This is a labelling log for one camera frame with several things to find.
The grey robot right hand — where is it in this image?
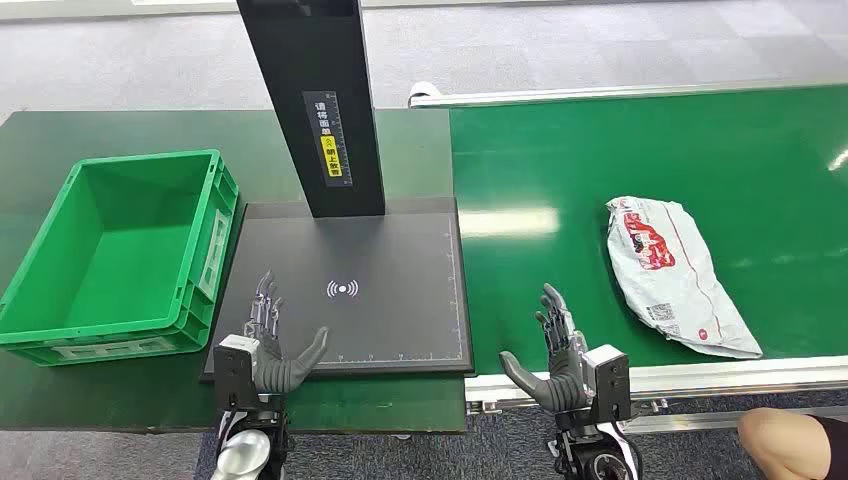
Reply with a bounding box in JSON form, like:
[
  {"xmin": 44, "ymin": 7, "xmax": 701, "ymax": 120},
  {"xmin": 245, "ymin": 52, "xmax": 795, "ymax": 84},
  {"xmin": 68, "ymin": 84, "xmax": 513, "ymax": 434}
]
[{"xmin": 498, "ymin": 283, "xmax": 592, "ymax": 415}]

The green plastic crate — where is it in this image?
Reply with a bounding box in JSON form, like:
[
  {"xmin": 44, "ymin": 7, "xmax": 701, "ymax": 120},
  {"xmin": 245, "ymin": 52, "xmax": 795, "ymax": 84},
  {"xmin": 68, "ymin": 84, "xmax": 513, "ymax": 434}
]
[{"xmin": 0, "ymin": 149, "xmax": 240, "ymax": 368}]

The aluminium conveyor frame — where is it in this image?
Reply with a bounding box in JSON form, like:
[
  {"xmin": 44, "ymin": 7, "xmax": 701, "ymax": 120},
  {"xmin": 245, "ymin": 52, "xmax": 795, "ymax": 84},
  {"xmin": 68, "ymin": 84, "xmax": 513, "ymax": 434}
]
[{"xmin": 407, "ymin": 79, "xmax": 848, "ymax": 436}]

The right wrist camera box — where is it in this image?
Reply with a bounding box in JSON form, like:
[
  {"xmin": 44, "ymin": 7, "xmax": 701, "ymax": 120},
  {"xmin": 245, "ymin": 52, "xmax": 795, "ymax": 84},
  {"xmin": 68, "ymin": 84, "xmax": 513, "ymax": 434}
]
[{"xmin": 581, "ymin": 344, "xmax": 633, "ymax": 423}]

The white package with red print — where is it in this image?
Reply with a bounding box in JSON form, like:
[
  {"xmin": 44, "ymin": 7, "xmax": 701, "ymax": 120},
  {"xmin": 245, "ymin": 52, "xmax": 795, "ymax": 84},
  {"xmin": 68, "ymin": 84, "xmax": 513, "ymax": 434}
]
[{"xmin": 605, "ymin": 195, "xmax": 764, "ymax": 361}]

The black and yellow column label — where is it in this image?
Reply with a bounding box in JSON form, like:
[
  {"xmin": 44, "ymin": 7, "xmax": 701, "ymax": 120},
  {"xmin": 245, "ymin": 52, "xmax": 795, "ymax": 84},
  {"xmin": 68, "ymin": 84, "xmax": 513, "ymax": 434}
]
[{"xmin": 302, "ymin": 90, "xmax": 354, "ymax": 189}]

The dark green table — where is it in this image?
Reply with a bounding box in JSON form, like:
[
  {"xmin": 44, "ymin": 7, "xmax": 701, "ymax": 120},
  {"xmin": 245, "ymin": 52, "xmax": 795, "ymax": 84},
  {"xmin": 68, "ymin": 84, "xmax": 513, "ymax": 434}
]
[{"xmin": 0, "ymin": 109, "xmax": 468, "ymax": 436}]

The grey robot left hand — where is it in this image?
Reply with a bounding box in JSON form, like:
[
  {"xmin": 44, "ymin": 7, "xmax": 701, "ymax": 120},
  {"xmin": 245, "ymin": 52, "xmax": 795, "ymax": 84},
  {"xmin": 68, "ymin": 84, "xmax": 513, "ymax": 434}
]
[{"xmin": 243, "ymin": 268, "xmax": 331, "ymax": 396}]

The green conveyor belt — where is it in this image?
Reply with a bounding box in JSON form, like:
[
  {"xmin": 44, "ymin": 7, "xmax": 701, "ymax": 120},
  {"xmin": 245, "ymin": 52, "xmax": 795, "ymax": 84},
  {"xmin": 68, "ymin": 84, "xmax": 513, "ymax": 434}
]
[{"xmin": 449, "ymin": 84, "xmax": 848, "ymax": 376}]

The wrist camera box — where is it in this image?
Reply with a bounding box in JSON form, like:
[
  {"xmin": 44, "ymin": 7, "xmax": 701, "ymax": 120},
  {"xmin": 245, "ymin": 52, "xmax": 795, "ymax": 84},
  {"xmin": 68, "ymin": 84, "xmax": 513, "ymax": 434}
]
[
  {"xmin": 581, "ymin": 344, "xmax": 633, "ymax": 423},
  {"xmin": 213, "ymin": 334, "xmax": 261, "ymax": 412}
]

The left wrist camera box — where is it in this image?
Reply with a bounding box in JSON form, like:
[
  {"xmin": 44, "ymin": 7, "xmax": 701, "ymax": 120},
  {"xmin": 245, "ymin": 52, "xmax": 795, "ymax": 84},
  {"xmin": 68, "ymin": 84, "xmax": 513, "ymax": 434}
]
[{"xmin": 213, "ymin": 334, "xmax": 261, "ymax": 412}]

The black scanner column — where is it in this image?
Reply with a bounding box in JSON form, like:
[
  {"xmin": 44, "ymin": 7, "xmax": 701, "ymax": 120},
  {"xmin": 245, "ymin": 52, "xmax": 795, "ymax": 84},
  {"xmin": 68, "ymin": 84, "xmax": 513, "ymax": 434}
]
[{"xmin": 236, "ymin": 0, "xmax": 387, "ymax": 219}]

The person's leg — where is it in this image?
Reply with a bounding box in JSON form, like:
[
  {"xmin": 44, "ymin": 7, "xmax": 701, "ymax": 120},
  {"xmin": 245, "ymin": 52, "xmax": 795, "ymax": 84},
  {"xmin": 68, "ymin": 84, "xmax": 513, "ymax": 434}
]
[{"xmin": 737, "ymin": 407, "xmax": 848, "ymax": 480}]

